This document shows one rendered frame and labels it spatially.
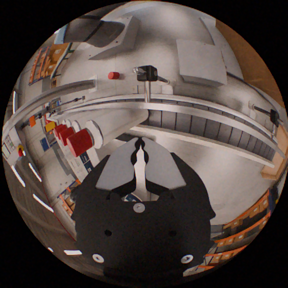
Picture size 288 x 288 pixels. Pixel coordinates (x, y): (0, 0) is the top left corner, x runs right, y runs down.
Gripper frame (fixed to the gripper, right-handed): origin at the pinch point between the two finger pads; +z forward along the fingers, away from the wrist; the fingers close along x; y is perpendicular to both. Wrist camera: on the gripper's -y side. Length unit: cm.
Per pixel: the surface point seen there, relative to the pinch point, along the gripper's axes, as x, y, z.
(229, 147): 19.7, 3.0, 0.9
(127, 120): -2.5, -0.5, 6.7
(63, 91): -31.2, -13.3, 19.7
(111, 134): -4.8, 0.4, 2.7
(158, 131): 4.0, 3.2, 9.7
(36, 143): -790, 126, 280
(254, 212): 296, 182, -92
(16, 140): -50, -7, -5
